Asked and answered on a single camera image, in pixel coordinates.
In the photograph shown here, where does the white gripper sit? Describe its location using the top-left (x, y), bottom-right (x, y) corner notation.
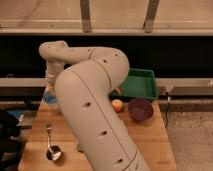
top-left (45, 61), bottom-right (65, 89)

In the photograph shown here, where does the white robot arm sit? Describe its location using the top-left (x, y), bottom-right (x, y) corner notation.
top-left (39, 41), bottom-right (151, 171)

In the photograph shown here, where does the white cup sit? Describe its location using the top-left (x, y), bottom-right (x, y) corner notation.
top-left (50, 102), bottom-right (61, 112)

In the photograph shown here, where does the orange carrot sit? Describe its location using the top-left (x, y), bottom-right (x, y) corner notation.
top-left (115, 87), bottom-right (122, 94)

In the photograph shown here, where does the yellow-red apple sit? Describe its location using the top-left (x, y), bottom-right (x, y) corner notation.
top-left (111, 99), bottom-right (124, 113)

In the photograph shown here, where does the wooden table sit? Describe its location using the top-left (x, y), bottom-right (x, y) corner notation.
top-left (18, 101), bottom-right (177, 171)

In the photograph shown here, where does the metal measuring spoon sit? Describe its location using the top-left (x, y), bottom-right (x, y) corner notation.
top-left (46, 124), bottom-right (62, 162)

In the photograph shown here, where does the green plastic tray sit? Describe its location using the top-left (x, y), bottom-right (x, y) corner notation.
top-left (110, 68), bottom-right (158, 101)

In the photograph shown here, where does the black object at left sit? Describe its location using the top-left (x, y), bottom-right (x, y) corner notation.
top-left (0, 110), bottom-right (22, 171)

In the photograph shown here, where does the purple bowl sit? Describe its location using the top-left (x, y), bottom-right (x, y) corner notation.
top-left (128, 98), bottom-right (154, 122)

